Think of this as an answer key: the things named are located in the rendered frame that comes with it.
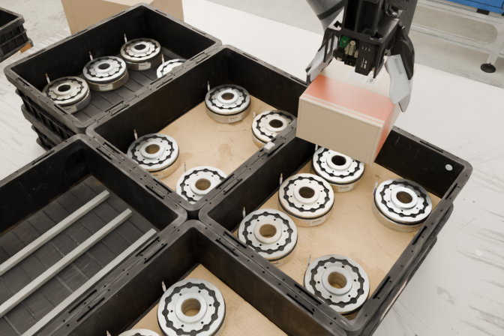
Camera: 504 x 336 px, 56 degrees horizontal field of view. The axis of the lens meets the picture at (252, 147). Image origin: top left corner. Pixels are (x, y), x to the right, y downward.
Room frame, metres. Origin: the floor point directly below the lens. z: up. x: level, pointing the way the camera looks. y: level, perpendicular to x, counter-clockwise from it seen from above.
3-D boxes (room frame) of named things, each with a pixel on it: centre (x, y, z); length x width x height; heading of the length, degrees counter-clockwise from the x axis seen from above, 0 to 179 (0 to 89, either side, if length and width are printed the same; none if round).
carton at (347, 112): (0.55, -0.16, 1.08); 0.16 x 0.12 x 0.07; 150
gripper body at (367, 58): (0.53, -0.14, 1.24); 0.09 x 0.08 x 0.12; 150
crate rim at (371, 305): (0.50, -0.15, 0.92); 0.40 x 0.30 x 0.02; 139
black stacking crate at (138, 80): (0.90, 0.31, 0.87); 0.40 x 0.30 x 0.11; 139
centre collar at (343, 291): (0.37, -0.13, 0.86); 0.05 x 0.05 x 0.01
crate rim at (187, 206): (0.70, 0.08, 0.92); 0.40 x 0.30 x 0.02; 139
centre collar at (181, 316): (0.33, 0.09, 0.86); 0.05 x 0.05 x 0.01
